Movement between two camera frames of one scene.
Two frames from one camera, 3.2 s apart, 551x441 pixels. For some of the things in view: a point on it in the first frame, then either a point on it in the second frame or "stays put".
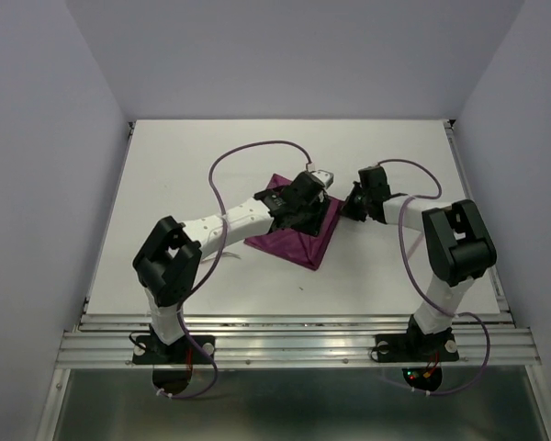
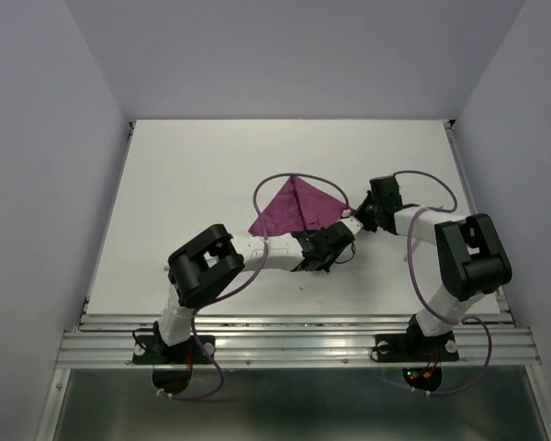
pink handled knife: (419, 240) stays put
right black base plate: (411, 347) stays put
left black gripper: (313, 227) to (326, 264)
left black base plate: (147, 350) stays put
